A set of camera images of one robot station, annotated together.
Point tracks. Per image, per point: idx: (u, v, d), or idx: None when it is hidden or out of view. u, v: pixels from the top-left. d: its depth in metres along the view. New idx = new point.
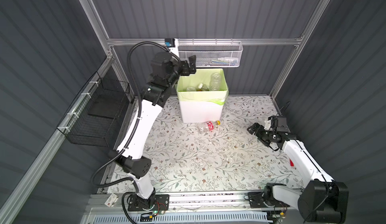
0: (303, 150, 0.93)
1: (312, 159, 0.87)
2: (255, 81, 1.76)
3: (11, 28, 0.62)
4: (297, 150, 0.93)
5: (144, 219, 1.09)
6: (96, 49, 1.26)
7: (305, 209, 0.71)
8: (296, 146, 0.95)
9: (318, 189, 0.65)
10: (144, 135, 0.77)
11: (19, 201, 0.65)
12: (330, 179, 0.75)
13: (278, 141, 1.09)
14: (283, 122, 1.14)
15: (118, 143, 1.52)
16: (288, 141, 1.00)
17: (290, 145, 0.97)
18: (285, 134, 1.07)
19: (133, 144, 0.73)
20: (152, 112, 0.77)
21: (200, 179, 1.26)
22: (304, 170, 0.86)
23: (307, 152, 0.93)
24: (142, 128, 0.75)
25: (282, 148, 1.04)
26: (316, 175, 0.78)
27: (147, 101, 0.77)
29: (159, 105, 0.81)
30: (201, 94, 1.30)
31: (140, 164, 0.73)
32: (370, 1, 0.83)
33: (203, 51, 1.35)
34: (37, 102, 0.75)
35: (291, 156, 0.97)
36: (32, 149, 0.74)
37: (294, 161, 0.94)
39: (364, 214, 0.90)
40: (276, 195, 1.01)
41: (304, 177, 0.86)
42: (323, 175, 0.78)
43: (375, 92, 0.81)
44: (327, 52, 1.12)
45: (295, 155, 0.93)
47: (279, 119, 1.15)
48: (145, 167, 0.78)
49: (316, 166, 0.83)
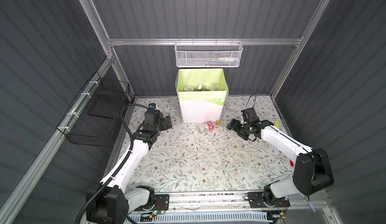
0: (279, 132, 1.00)
1: (289, 137, 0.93)
2: (255, 81, 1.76)
3: (11, 29, 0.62)
4: (274, 134, 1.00)
5: (144, 219, 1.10)
6: (96, 49, 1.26)
7: (302, 186, 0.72)
8: (271, 130, 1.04)
9: (307, 161, 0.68)
10: (130, 170, 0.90)
11: (19, 201, 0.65)
12: (310, 149, 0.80)
13: (256, 132, 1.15)
14: (253, 113, 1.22)
15: (118, 143, 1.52)
16: (264, 128, 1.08)
17: (267, 131, 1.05)
18: (259, 123, 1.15)
19: (121, 174, 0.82)
20: (142, 149, 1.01)
21: (200, 179, 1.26)
22: (286, 149, 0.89)
23: (283, 133, 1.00)
24: (131, 161, 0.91)
25: (262, 135, 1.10)
26: (298, 148, 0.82)
27: (138, 140, 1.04)
29: (148, 146, 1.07)
30: (202, 94, 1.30)
31: (122, 201, 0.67)
32: (371, 1, 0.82)
33: (203, 51, 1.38)
34: (37, 102, 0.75)
35: (272, 141, 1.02)
36: (32, 149, 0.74)
37: (276, 145, 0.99)
39: (364, 214, 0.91)
40: (276, 192, 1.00)
41: (290, 156, 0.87)
42: (304, 147, 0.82)
43: (375, 92, 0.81)
44: (327, 52, 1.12)
45: (275, 138, 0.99)
47: (249, 112, 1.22)
48: (122, 214, 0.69)
49: (297, 142, 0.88)
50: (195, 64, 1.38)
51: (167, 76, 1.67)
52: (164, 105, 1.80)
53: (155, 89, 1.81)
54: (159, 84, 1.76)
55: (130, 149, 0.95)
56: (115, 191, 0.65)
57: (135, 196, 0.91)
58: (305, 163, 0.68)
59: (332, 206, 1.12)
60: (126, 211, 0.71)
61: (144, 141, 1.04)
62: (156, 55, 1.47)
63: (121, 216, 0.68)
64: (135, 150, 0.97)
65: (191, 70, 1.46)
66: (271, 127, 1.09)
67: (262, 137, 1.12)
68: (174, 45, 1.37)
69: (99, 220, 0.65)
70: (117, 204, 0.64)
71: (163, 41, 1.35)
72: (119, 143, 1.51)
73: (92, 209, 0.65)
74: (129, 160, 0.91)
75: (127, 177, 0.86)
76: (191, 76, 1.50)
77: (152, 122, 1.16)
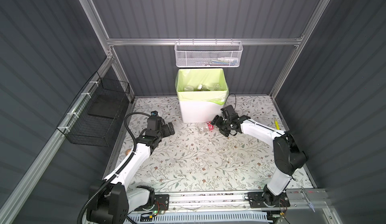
0: (256, 122, 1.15)
1: (264, 125, 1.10)
2: (255, 81, 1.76)
3: (11, 29, 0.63)
4: (253, 125, 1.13)
5: (144, 219, 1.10)
6: (96, 49, 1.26)
7: (284, 165, 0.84)
8: (249, 122, 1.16)
9: (279, 142, 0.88)
10: (132, 170, 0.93)
11: (19, 201, 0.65)
12: (282, 131, 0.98)
13: (236, 128, 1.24)
14: (231, 110, 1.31)
15: (118, 143, 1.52)
16: (243, 123, 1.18)
17: (246, 124, 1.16)
18: (238, 119, 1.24)
19: (124, 173, 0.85)
20: (145, 152, 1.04)
21: (200, 179, 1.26)
22: (265, 137, 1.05)
23: (259, 123, 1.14)
24: (134, 162, 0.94)
25: (242, 130, 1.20)
26: (273, 133, 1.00)
27: (141, 144, 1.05)
29: (150, 150, 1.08)
30: (202, 95, 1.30)
31: (123, 200, 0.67)
32: (370, 1, 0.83)
33: (203, 51, 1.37)
34: (37, 103, 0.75)
35: (252, 133, 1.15)
36: (32, 149, 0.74)
37: (256, 136, 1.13)
39: (364, 214, 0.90)
40: (275, 190, 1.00)
41: (268, 141, 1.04)
42: (277, 131, 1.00)
43: (375, 92, 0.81)
44: (327, 52, 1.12)
45: (253, 130, 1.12)
47: (228, 109, 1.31)
48: (122, 214, 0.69)
49: (271, 128, 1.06)
50: (196, 63, 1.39)
51: (167, 76, 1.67)
52: (164, 105, 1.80)
53: (155, 89, 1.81)
54: (159, 84, 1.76)
55: (134, 151, 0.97)
56: (118, 187, 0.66)
57: (135, 196, 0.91)
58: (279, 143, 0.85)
59: (332, 206, 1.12)
60: (126, 212, 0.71)
61: (147, 145, 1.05)
62: (156, 55, 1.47)
63: (121, 216, 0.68)
64: (138, 152, 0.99)
65: (191, 70, 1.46)
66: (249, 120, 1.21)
67: (243, 131, 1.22)
68: (174, 45, 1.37)
69: (99, 220, 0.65)
70: (118, 202, 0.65)
71: (163, 41, 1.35)
72: (119, 143, 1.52)
73: (94, 207, 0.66)
74: (132, 161, 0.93)
75: (129, 176, 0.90)
76: (191, 76, 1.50)
77: (154, 128, 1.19)
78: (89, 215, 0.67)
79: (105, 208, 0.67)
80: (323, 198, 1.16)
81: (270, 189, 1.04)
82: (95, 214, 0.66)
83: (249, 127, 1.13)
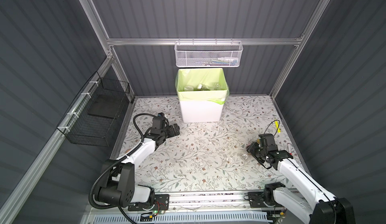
0: (298, 169, 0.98)
1: (308, 178, 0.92)
2: (255, 81, 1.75)
3: (11, 28, 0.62)
4: (293, 170, 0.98)
5: (144, 219, 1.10)
6: (96, 48, 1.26)
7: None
8: (291, 165, 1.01)
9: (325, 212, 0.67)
10: (140, 157, 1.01)
11: (19, 201, 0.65)
12: (331, 197, 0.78)
13: (272, 162, 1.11)
14: (271, 140, 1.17)
15: (118, 142, 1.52)
16: (281, 161, 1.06)
17: (285, 165, 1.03)
18: (276, 153, 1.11)
19: (133, 157, 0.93)
20: (151, 145, 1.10)
21: (200, 179, 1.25)
22: (305, 190, 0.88)
23: (303, 171, 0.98)
24: (141, 149, 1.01)
25: (279, 168, 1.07)
26: (318, 194, 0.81)
27: (148, 138, 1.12)
29: (155, 146, 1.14)
30: (201, 94, 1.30)
31: (130, 178, 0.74)
32: (371, 0, 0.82)
33: (203, 51, 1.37)
34: (36, 102, 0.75)
35: (289, 177, 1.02)
36: (32, 149, 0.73)
37: (294, 183, 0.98)
39: (364, 214, 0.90)
40: (278, 199, 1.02)
41: (308, 199, 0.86)
42: (325, 193, 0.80)
43: (375, 92, 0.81)
44: (327, 52, 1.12)
45: (292, 175, 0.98)
47: (267, 138, 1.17)
48: (128, 195, 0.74)
49: (317, 187, 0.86)
50: (196, 63, 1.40)
51: (167, 76, 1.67)
52: (164, 105, 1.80)
53: (155, 89, 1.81)
54: (159, 84, 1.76)
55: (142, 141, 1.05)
56: (128, 165, 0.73)
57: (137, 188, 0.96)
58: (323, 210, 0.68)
59: None
60: (131, 193, 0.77)
61: (153, 139, 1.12)
62: (156, 55, 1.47)
63: (128, 197, 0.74)
64: (146, 143, 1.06)
65: (191, 70, 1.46)
66: (288, 161, 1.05)
67: (277, 169, 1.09)
68: (174, 45, 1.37)
69: (106, 198, 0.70)
70: (127, 179, 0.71)
71: (163, 41, 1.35)
72: (119, 142, 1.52)
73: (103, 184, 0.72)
74: (139, 149, 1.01)
75: (137, 161, 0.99)
76: (191, 76, 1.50)
77: (159, 126, 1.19)
78: (97, 195, 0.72)
79: (113, 189, 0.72)
80: None
81: (274, 195, 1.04)
82: (104, 193, 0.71)
83: (289, 171, 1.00)
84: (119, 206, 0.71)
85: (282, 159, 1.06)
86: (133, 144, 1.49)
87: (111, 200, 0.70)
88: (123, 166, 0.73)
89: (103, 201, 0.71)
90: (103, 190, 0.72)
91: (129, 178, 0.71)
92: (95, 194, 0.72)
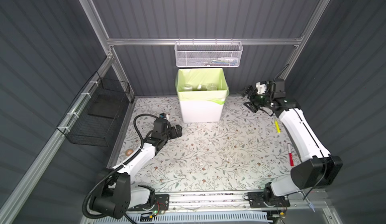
0: (302, 121, 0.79)
1: (311, 132, 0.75)
2: (256, 81, 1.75)
3: (11, 29, 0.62)
4: (296, 123, 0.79)
5: (144, 219, 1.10)
6: (96, 48, 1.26)
7: (299, 181, 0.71)
8: (295, 116, 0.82)
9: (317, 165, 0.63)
10: (138, 164, 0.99)
11: (19, 202, 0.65)
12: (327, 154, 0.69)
13: (276, 110, 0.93)
14: (281, 87, 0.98)
15: (118, 143, 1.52)
16: (286, 111, 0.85)
17: (287, 116, 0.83)
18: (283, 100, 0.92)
19: (130, 165, 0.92)
20: (151, 151, 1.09)
21: (200, 179, 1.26)
22: (301, 143, 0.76)
23: (306, 122, 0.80)
24: (140, 157, 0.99)
25: (280, 116, 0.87)
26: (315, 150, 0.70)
27: (148, 143, 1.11)
29: (155, 152, 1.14)
30: (201, 94, 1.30)
31: (125, 190, 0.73)
32: (371, 0, 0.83)
33: (203, 51, 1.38)
34: (37, 103, 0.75)
35: (287, 126, 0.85)
36: (32, 149, 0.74)
37: (291, 132, 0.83)
39: (363, 214, 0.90)
40: (276, 192, 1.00)
41: (300, 150, 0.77)
42: (322, 150, 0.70)
43: (376, 92, 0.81)
44: (327, 52, 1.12)
45: (292, 126, 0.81)
47: (277, 84, 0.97)
48: (122, 206, 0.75)
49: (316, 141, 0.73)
50: (196, 63, 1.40)
51: (167, 76, 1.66)
52: (164, 105, 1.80)
53: (155, 89, 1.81)
54: (159, 84, 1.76)
55: (140, 148, 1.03)
56: (124, 177, 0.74)
57: (135, 192, 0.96)
58: (314, 167, 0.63)
59: (332, 206, 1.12)
60: (126, 203, 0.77)
61: (153, 144, 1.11)
62: (156, 55, 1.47)
63: (122, 208, 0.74)
64: (145, 149, 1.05)
65: (190, 70, 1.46)
66: (294, 110, 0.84)
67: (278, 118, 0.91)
68: (174, 45, 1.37)
69: (100, 208, 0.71)
70: (121, 191, 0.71)
71: (163, 41, 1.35)
72: (119, 143, 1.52)
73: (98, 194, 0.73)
74: (137, 156, 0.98)
75: (135, 170, 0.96)
76: (190, 76, 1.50)
77: (160, 130, 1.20)
78: (92, 204, 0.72)
79: (107, 199, 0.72)
80: (323, 198, 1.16)
81: (271, 187, 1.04)
82: (97, 203, 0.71)
83: (290, 120, 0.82)
84: (113, 217, 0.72)
85: (288, 108, 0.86)
86: (133, 144, 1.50)
87: (104, 211, 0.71)
88: (119, 178, 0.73)
89: (97, 210, 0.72)
90: (97, 200, 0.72)
91: (124, 189, 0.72)
92: (90, 203, 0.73)
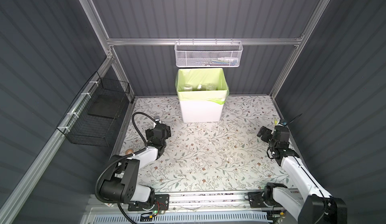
0: (300, 166, 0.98)
1: (308, 174, 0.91)
2: (256, 81, 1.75)
3: (11, 28, 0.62)
4: (295, 166, 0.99)
5: (144, 219, 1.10)
6: (96, 48, 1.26)
7: None
8: (293, 161, 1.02)
9: (316, 204, 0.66)
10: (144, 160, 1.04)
11: (19, 202, 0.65)
12: (327, 194, 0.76)
13: (277, 158, 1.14)
14: (285, 137, 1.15)
15: (118, 143, 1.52)
16: (286, 157, 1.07)
17: (288, 161, 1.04)
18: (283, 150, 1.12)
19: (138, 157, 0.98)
20: (153, 152, 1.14)
21: (200, 179, 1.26)
22: (302, 185, 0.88)
23: (304, 168, 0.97)
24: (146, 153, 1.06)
25: (282, 163, 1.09)
26: (314, 189, 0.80)
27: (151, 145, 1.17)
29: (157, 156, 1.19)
30: (201, 94, 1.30)
31: (134, 174, 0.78)
32: (371, 0, 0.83)
33: (203, 51, 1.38)
34: (37, 103, 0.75)
35: (290, 172, 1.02)
36: (32, 149, 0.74)
37: (293, 177, 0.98)
39: (362, 213, 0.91)
40: (276, 197, 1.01)
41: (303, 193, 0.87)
42: (321, 190, 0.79)
43: (375, 92, 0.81)
44: (327, 52, 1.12)
45: (293, 171, 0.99)
47: (282, 134, 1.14)
48: (130, 192, 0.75)
49: (314, 182, 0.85)
50: (196, 63, 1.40)
51: (167, 76, 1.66)
52: (164, 105, 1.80)
53: (155, 89, 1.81)
54: (158, 84, 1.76)
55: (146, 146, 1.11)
56: (134, 160, 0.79)
57: (138, 188, 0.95)
58: (314, 205, 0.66)
59: None
60: (132, 190, 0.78)
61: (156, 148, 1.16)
62: (156, 55, 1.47)
63: (129, 194, 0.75)
64: (149, 149, 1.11)
65: (190, 70, 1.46)
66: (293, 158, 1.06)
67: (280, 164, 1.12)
68: (174, 45, 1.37)
69: (109, 192, 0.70)
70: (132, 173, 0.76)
71: (163, 41, 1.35)
72: (119, 142, 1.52)
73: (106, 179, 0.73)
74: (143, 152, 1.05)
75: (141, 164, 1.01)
76: (190, 76, 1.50)
77: (160, 136, 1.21)
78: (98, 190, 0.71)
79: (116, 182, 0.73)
80: None
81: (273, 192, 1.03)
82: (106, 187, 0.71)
83: (291, 166, 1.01)
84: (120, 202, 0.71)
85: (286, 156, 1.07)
86: (133, 144, 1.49)
87: (112, 196, 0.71)
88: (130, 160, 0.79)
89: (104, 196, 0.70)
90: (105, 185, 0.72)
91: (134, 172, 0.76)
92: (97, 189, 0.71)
